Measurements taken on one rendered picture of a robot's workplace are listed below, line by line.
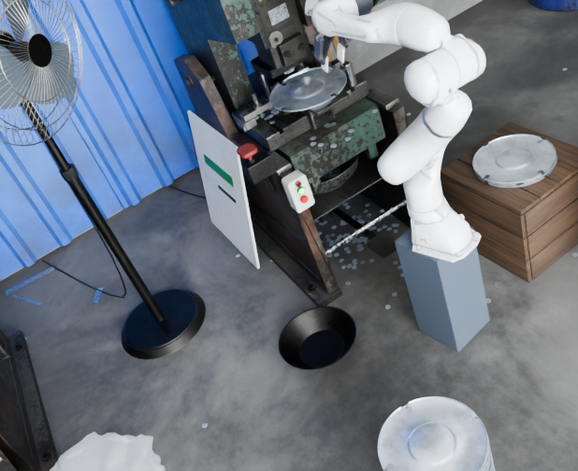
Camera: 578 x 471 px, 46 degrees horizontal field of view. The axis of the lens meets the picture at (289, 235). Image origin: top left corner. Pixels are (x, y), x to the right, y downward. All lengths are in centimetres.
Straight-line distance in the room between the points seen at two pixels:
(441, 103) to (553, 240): 102
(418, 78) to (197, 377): 153
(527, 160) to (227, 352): 135
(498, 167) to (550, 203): 22
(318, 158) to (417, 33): 87
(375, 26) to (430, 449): 111
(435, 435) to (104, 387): 149
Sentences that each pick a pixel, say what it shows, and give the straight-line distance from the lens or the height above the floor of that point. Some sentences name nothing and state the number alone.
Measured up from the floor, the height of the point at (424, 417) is 31.
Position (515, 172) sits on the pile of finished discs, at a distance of 258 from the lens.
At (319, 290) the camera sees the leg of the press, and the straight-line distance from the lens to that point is 280.
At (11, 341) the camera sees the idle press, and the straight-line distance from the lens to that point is 343.
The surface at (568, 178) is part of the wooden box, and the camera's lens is 257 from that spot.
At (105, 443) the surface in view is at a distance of 254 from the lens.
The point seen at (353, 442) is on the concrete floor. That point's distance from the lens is 236.
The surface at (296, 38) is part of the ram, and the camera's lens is 248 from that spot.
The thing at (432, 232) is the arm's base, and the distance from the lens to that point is 214.
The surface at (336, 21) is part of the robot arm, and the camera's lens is 195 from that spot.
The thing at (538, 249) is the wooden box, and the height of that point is 13.
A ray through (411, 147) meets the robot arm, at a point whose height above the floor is 86.
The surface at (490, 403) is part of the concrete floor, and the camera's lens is 236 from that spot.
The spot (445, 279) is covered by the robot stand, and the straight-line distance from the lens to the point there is 224.
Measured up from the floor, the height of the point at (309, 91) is 79.
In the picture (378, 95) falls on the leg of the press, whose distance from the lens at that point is 265.
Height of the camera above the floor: 194
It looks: 38 degrees down
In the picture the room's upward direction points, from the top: 22 degrees counter-clockwise
